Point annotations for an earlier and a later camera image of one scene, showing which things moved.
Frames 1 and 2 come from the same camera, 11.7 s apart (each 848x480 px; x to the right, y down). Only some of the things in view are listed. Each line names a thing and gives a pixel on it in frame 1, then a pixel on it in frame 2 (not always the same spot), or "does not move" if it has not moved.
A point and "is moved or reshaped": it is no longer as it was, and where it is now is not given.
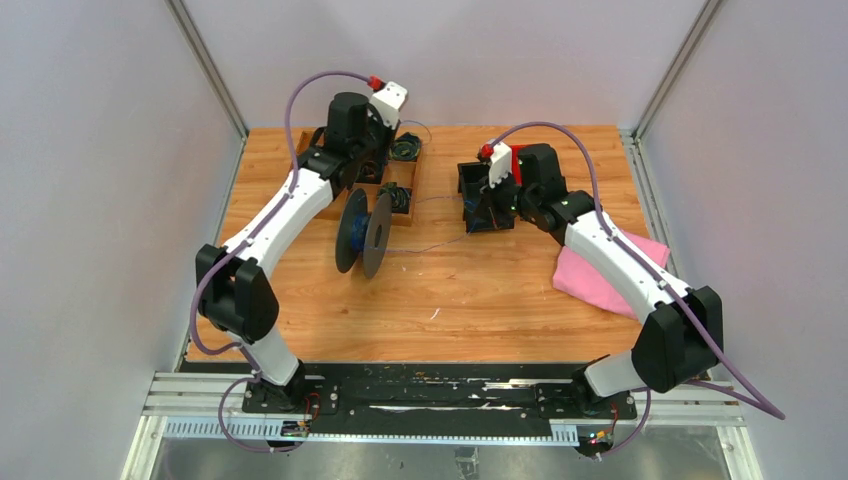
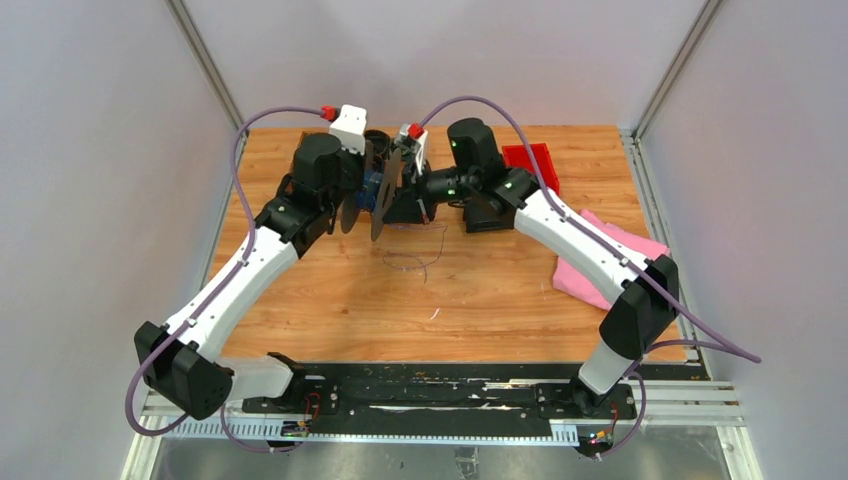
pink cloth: [570, 277] does not move
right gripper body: [503, 200] to [431, 189]
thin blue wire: [429, 199] is moved or reshaped
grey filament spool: [359, 232] is moved or reshaped
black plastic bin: [486, 207] does not move
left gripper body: [378, 141] to [353, 178]
